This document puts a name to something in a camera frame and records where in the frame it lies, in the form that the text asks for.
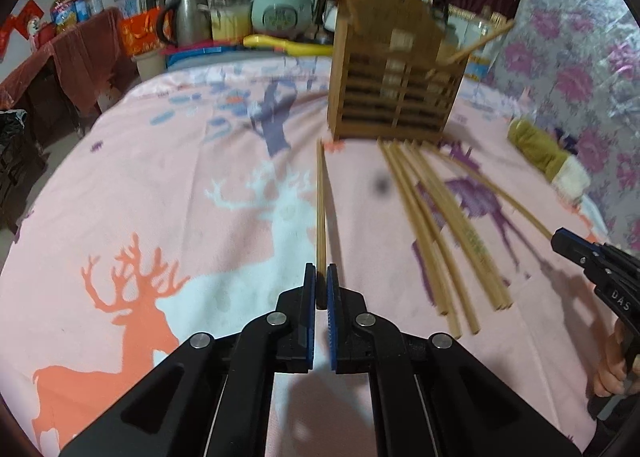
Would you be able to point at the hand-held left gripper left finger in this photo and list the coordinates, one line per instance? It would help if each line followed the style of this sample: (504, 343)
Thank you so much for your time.
(310, 289)

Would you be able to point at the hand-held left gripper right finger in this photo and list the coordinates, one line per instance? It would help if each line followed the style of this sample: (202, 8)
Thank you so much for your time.
(332, 289)

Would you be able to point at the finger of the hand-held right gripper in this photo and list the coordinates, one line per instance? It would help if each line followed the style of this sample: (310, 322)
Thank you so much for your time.
(572, 243)

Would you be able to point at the bunch of wooden chopsticks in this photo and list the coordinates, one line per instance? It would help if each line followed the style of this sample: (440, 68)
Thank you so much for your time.
(450, 247)

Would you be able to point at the wooden slatted chopstick holder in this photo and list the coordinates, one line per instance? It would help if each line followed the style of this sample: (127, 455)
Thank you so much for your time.
(395, 87)

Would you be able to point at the person's right hand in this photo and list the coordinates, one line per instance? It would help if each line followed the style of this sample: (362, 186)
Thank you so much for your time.
(612, 369)

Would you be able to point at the pink deer printed tablecloth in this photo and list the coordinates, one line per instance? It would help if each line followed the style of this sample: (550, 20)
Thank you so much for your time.
(175, 187)

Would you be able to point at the clear oil bottle yellow label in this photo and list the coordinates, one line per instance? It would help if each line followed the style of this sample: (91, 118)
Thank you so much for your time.
(484, 66)

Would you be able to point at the yellow plastic utensil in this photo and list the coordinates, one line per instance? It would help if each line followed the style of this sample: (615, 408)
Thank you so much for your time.
(285, 44)

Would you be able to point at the mint white rice cooker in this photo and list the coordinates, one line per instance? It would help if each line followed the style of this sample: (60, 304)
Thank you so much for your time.
(280, 12)

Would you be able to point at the clear plastic jug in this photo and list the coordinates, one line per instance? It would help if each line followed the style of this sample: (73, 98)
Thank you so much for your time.
(230, 22)

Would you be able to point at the steel electric kettle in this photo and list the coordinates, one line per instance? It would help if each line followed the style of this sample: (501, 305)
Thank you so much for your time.
(190, 19)

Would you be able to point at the red gift box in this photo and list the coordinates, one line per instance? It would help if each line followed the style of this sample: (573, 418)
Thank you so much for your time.
(142, 32)

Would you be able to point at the pile of dark clothes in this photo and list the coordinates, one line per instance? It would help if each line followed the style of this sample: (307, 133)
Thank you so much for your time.
(17, 162)

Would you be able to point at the red cloth covered side table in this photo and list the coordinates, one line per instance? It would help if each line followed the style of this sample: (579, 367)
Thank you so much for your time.
(75, 62)

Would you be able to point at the silver tin can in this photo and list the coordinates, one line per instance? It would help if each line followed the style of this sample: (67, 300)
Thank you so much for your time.
(95, 3)

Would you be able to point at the blue tin can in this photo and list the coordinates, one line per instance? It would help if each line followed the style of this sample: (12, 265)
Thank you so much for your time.
(82, 9)

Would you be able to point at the cooking oil bottle blue label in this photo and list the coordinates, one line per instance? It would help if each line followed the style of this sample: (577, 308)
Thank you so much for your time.
(64, 12)

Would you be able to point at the red diamond paper decoration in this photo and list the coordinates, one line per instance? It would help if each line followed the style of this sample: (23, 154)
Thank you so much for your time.
(27, 14)

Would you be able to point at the floral plastic wall sheet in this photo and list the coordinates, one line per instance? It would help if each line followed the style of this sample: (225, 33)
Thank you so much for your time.
(575, 62)

